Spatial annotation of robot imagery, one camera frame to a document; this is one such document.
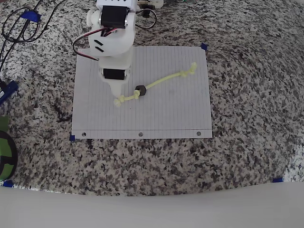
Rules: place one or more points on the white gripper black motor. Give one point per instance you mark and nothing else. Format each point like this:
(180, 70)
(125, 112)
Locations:
(115, 74)

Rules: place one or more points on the large blue tape piece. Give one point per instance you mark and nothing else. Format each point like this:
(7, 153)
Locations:
(31, 16)

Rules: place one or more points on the lined paper sheet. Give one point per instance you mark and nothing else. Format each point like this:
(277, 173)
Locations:
(166, 114)

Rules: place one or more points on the white backdrop board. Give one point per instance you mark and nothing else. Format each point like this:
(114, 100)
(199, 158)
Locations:
(152, 213)

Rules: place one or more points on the green tape patch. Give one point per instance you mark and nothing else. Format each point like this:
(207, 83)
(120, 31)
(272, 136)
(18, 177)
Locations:
(3, 122)

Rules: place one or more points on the black hex nut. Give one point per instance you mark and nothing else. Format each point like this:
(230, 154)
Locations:
(141, 90)

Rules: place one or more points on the green and black stand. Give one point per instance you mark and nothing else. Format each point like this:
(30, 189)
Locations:
(6, 147)

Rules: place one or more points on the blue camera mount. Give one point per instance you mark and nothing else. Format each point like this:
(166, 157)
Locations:
(10, 89)

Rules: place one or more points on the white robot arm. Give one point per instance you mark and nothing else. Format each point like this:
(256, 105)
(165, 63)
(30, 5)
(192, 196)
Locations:
(114, 42)

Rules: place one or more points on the black and green device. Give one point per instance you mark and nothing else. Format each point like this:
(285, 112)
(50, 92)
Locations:
(190, 1)

